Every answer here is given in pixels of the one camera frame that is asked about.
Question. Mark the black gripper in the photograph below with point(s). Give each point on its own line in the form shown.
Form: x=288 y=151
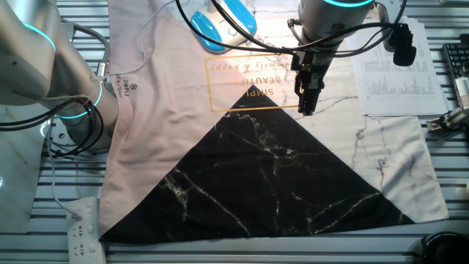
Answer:
x=311 y=69

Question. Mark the blue and white desk lamp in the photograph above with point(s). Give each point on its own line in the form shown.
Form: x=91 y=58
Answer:
x=209 y=29

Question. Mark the pink black marble tablecloth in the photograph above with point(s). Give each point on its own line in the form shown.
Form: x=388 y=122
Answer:
x=256 y=165

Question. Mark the printed paper sheet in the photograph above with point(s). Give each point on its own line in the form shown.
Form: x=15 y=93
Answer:
x=395 y=88

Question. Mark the small metal clamp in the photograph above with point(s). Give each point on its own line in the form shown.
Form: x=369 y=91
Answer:
x=452 y=119

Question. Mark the black keyboard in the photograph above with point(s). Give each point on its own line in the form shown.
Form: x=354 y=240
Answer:
x=456 y=58

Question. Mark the black round stand base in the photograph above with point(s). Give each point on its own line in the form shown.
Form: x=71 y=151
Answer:
x=447 y=249

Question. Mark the white power strip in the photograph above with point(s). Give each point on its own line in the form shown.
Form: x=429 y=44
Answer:
x=86 y=234

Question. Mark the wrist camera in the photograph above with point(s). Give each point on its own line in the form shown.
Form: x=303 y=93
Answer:
x=403 y=51

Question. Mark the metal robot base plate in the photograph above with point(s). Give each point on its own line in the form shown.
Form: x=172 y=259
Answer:
x=60 y=137

